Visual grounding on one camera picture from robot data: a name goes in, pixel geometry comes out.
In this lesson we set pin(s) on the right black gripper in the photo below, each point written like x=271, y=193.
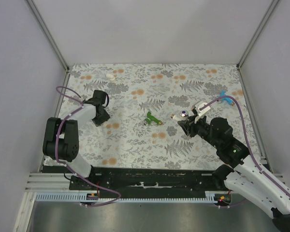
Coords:
x=190, y=122

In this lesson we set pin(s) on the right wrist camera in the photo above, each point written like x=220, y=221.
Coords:
x=200, y=110

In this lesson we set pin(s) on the green faucet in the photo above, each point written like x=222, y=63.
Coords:
x=150, y=118

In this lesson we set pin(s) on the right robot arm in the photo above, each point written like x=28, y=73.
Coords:
x=240, y=172

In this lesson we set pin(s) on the white pipe elbow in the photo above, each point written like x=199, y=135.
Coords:
x=110, y=76

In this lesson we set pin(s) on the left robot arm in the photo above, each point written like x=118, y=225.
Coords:
x=61, y=138

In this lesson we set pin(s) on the white chrome faucet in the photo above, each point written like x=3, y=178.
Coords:
x=181, y=116

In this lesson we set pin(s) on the blue faucet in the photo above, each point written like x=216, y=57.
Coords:
x=228, y=100

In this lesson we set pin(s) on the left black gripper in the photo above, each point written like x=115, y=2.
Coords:
x=105, y=118

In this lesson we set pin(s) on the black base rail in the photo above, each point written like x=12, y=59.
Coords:
x=150, y=183

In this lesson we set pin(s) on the floral table mat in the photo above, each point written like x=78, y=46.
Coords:
x=162, y=89

